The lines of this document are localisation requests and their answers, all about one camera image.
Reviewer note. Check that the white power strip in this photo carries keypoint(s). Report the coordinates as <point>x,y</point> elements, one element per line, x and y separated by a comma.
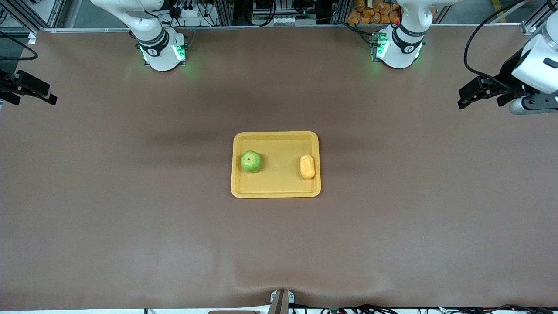
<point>186,13</point>

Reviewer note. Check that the green apple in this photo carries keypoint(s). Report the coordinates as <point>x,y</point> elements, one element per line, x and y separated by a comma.
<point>251,161</point>

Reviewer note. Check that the yellow plastic tray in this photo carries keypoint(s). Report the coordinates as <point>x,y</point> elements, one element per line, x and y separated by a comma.
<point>279,185</point>

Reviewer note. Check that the yellow potato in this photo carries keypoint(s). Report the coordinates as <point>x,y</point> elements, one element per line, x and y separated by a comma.
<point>307,167</point>

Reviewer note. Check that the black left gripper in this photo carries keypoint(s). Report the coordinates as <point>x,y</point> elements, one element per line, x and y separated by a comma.
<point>508,72</point>

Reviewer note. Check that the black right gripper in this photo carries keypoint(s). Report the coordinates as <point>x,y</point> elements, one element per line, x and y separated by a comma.
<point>17,83</point>

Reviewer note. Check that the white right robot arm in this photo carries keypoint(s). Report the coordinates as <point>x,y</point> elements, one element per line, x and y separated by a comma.
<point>159,48</point>

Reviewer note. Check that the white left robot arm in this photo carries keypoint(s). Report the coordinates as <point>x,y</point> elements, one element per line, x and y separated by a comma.
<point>401,48</point>

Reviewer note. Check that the aluminium frame profile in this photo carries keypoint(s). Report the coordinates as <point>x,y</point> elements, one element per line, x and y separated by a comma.
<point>535,19</point>
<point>30,15</point>

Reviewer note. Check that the pile of orange bread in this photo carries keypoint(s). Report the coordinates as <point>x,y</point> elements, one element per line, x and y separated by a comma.
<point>374,12</point>

